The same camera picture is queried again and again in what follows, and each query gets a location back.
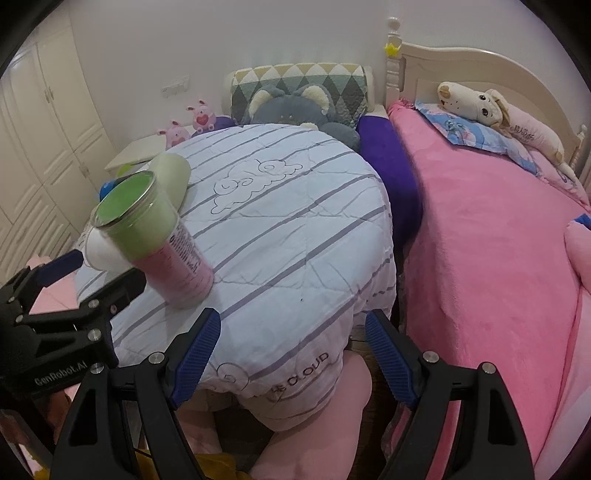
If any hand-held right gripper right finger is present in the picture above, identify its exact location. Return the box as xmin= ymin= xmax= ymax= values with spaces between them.
xmin=365 ymin=308 xmax=536 ymax=480

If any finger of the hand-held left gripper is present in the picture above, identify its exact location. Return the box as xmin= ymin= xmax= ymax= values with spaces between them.
xmin=16 ymin=267 xmax=148 ymax=342
xmin=0 ymin=250 xmax=86 ymax=319

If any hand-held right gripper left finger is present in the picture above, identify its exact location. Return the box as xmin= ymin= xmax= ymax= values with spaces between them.
xmin=48 ymin=307 xmax=222 ymax=480

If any pink and green cup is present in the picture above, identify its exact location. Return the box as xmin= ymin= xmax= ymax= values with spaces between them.
xmin=92 ymin=171 xmax=215 ymax=310

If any pale green cup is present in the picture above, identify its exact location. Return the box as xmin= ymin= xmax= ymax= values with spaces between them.
xmin=148 ymin=153 xmax=192 ymax=206

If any yellow cloth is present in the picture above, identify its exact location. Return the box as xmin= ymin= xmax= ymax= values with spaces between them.
xmin=194 ymin=455 xmax=252 ymax=480

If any cream wardrobe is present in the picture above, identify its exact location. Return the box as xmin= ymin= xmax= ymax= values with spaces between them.
xmin=0 ymin=30 xmax=116 ymax=282

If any white nightstand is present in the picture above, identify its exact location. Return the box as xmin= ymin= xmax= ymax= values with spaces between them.
xmin=104 ymin=134 xmax=195 ymax=174

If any pink fleece blanket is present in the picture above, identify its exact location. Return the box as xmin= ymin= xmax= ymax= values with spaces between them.
xmin=387 ymin=100 xmax=591 ymax=480

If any white striped quilt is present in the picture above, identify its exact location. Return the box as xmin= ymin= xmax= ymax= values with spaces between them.
xmin=74 ymin=124 xmax=399 ymax=432

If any pink pig plush toy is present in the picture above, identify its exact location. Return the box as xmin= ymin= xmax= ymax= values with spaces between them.
xmin=157 ymin=121 xmax=191 ymax=149
xmin=186 ymin=99 xmax=218 ymax=134

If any purple blanket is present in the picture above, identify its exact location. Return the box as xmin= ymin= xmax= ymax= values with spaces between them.
xmin=355 ymin=114 xmax=423 ymax=247

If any pink plush pillow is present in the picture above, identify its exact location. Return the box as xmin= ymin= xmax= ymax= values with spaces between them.
xmin=564 ymin=212 xmax=591 ymax=296

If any blue printed pillow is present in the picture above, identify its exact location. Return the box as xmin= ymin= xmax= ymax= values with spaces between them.
xmin=414 ymin=99 xmax=543 ymax=176

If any grey bear plush toy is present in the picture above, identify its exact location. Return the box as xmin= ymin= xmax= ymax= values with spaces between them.
xmin=240 ymin=84 xmax=362 ymax=151

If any long white dog plush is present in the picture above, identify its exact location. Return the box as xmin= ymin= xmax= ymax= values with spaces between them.
xmin=437 ymin=81 xmax=578 ymax=185

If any diamond patterned pillow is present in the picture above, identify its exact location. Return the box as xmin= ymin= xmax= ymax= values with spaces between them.
xmin=229 ymin=62 xmax=374 ymax=125

